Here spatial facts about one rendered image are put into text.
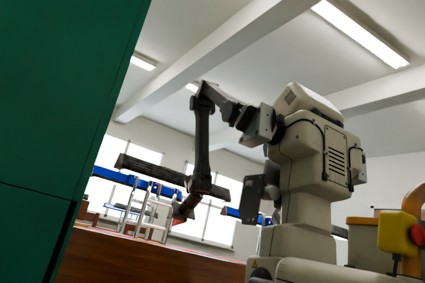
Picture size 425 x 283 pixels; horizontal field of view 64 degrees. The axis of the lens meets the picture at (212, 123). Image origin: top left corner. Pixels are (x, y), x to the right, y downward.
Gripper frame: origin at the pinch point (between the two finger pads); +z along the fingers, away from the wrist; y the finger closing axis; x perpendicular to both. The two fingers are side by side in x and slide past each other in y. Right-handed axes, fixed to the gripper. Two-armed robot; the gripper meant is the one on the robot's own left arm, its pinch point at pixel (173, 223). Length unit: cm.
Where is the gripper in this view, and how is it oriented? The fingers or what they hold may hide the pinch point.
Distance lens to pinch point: 150.8
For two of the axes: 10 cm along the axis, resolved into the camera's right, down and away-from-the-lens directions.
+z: -5.4, 7.4, 4.0
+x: 1.8, 5.7, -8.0
